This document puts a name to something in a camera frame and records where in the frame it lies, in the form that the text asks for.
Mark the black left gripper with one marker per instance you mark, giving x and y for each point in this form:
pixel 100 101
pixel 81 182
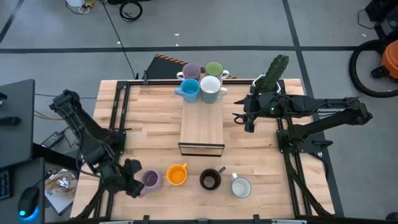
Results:
pixel 113 179

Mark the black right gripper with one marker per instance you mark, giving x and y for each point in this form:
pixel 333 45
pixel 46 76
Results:
pixel 261 107

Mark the lilac ribbed mug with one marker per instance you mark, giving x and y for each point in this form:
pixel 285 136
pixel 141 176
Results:
pixel 152 180

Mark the teal mug white inside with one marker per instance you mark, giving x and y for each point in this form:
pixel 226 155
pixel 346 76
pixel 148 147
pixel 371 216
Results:
pixel 210 85

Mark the yellow faceted mug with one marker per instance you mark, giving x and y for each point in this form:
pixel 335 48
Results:
pixel 177 175

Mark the light blue mug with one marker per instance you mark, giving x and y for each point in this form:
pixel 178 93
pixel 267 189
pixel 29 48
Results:
pixel 189 88

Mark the teal brown glazed mug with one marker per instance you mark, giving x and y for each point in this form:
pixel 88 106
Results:
pixel 210 180

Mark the white mug blue pattern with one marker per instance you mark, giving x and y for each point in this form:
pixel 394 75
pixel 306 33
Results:
pixel 241 187

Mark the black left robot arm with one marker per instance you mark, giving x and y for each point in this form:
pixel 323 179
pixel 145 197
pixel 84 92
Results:
pixel 77 121

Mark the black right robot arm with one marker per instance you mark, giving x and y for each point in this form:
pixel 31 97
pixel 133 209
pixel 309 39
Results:
pixel 326 107

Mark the green cactus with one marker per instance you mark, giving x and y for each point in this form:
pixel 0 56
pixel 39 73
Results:
pixel 276 70

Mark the crumpled foil wrapper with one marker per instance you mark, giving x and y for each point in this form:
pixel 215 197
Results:
pixel 63 183

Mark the white paper sheet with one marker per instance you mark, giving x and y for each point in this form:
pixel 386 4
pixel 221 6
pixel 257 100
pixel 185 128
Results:
pixel 62 203

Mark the black power adapter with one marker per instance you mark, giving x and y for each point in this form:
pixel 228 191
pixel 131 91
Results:
pixel 52 140

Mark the grey desk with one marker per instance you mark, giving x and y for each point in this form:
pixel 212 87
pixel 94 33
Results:
pixel 28 174

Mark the black computer mouse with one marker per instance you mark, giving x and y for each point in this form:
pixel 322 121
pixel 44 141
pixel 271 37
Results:
pixel 28 200

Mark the black keyboard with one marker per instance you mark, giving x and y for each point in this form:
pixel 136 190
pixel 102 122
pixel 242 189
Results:
pixel 5 185

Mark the black desk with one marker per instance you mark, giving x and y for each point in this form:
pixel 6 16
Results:
pixel 15 124

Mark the orange vacuum cleaner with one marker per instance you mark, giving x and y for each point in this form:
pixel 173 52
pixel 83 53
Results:
pixel 391 59

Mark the black equipment box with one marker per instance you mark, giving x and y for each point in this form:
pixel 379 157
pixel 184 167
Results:
pixel 384 9

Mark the white bucket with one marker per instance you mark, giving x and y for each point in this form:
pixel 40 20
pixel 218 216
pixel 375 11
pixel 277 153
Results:
pixel 74 2

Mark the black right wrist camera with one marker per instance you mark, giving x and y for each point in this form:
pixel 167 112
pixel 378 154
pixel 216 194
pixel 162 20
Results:
pixel 249 127

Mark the wooden shelf black frame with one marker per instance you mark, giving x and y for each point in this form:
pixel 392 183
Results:
pixel 202 124

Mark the black aluminium table frame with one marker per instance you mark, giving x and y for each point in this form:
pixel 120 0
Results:
pixel 155 81

